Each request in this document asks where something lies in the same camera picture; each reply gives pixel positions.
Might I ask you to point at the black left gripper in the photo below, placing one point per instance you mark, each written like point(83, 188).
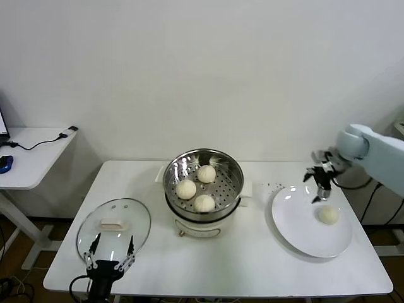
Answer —
point(105, 269)

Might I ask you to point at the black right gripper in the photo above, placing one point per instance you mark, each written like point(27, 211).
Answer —
point(325, 176)

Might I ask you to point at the white steamed baozi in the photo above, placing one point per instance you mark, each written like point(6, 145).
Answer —
point(204, 203)
point(186, 189)
point(328, 215)
point(206, 174)

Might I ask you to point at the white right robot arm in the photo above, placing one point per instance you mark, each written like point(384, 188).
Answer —
point(382, 151)

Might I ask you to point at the stainless steel steamer basket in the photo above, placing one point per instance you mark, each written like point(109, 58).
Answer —
point(224, 186)

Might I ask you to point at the round glass pot lid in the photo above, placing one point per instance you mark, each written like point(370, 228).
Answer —
point(135, 217)

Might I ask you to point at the white round plate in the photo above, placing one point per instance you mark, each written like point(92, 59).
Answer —
point(293, 221)

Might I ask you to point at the white electric pot base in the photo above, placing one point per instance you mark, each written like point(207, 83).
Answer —
point(199, 228)

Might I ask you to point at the white side desk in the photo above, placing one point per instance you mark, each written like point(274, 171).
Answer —
point(31, 164)

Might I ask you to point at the blue computer mouse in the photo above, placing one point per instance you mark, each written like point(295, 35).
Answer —
point(6, 164)

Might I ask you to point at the black laptop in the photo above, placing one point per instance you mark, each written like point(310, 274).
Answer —
point(2, 126)

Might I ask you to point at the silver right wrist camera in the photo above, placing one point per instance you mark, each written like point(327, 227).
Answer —
point(320, 158)

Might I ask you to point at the white metal floor frame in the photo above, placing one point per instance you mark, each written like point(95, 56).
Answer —
point(389, 251)

